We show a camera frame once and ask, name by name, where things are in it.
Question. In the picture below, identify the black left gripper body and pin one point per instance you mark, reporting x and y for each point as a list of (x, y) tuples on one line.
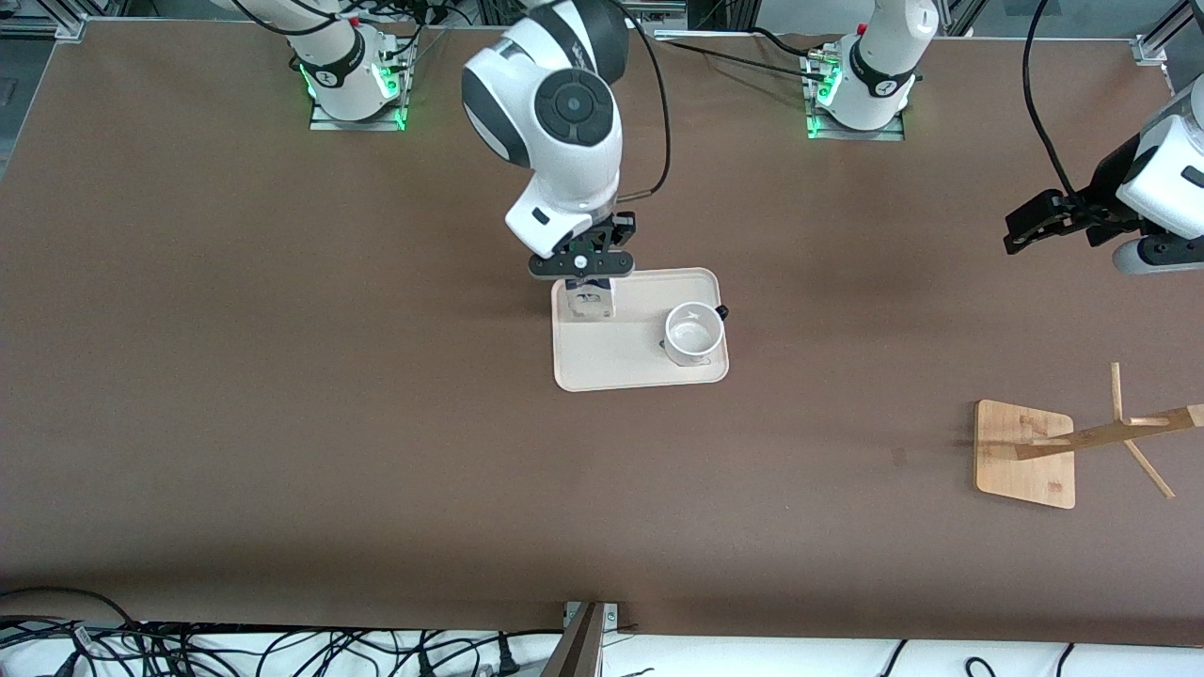
[(1111, 181)]

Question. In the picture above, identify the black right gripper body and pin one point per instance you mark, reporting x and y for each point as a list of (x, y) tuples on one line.
[(616, 229)]

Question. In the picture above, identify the blue white milk carton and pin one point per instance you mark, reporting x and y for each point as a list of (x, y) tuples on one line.
[(591, 303)]

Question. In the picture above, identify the white ceramic cup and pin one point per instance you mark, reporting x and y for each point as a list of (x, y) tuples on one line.
[(694, 343)]

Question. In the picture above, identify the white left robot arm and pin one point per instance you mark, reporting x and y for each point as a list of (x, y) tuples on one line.
[(879, 94)]

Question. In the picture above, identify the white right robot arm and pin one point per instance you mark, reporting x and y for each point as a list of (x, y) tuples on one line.
[(574, 160)]

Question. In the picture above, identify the wooden cup rack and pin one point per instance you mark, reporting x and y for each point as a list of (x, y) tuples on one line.
[(1021, 465)]

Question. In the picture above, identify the cream plastic tray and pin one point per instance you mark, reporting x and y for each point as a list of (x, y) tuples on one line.
[(621, 362)]

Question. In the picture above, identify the aluminium corner profile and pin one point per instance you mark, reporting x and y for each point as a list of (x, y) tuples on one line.
[(56, 26), (1166, 38)]

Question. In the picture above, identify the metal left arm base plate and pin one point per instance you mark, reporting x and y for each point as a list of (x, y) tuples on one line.
[(894, 134)]

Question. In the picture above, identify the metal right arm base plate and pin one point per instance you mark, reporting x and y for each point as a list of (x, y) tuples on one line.
[(324, 123)]

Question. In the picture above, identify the aluminium profile post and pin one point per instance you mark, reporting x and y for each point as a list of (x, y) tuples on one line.
[(578, 649)]

